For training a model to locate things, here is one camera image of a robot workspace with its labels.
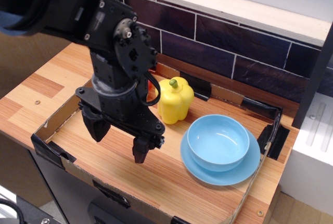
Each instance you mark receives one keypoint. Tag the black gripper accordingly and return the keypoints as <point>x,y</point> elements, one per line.
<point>125,108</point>

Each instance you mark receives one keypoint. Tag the light blue bowl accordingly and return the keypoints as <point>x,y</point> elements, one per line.
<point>217,143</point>

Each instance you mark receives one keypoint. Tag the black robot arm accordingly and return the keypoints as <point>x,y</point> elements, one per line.
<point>121,56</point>

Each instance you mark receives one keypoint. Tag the light blue plate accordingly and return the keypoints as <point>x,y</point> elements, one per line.
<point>239,174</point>

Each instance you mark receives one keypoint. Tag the red plastic cup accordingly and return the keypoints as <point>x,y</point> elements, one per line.
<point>150,88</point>

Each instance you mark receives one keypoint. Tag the yellow toy bell pepper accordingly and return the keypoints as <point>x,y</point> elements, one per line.
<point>176,96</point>

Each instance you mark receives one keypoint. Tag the cardboard tray border with tape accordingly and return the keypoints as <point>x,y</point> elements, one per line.
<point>91,180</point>

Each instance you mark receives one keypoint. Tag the wooden shelf with tile backsplash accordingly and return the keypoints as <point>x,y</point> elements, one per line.
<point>259,51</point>

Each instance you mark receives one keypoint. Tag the white appliance at right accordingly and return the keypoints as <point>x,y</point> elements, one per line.
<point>307,176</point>

